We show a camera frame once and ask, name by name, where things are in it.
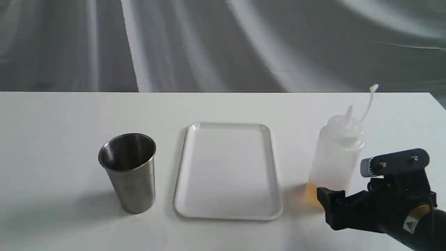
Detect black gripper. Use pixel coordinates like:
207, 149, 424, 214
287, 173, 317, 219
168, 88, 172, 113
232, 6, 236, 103
316, 149, 437, 234

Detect translucent squeeze bottle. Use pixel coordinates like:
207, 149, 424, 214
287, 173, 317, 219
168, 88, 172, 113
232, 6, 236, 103
305, 84, 379, 208

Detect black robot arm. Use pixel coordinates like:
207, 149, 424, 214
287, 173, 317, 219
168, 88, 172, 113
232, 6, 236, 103
317, 148, 446, 251

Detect stainless steel cup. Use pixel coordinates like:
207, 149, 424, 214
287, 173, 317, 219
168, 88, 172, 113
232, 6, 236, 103
98, 133, 156, 214

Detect white plastic tray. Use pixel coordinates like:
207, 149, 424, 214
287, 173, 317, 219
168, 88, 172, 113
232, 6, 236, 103
172, 121, 284, 221

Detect grey fabric backdrop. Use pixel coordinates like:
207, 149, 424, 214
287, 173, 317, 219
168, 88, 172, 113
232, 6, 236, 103
0, 0, 446, 106

